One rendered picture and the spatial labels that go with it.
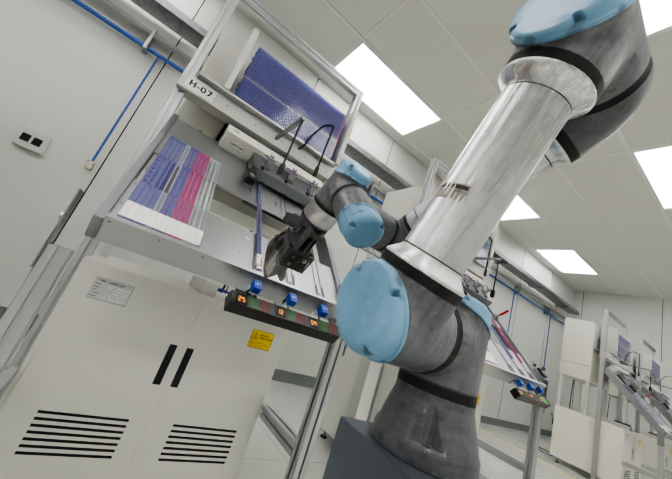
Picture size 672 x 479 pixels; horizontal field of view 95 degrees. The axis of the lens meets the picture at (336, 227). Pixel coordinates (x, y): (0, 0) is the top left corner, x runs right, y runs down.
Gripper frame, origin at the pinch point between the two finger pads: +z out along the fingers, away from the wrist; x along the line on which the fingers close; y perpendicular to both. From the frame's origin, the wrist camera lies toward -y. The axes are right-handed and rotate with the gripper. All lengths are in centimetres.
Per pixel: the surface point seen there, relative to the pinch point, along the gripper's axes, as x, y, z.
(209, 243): -13.8, -9.0, 6.0
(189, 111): -34, -89, 7
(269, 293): 5.8, -1.9, 8.6
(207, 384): 10, 0, 53
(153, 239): -26.0, -2.0, 5.3
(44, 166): -95, -163, 121
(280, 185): 8, -56, 2
